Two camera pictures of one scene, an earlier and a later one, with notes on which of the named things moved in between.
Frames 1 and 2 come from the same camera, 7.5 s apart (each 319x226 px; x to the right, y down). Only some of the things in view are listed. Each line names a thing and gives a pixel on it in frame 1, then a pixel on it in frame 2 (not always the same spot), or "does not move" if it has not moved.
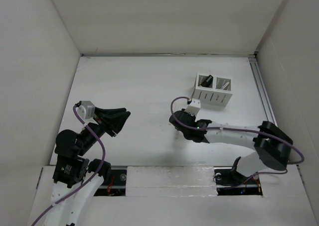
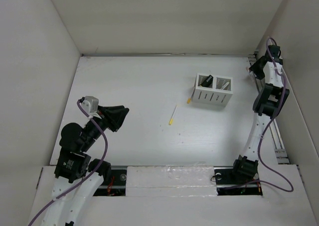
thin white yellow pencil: [225, 85] does not move
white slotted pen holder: [213, 90] does not move
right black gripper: [189, 115] -> [260, 75]
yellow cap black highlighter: [208, 81] does not move
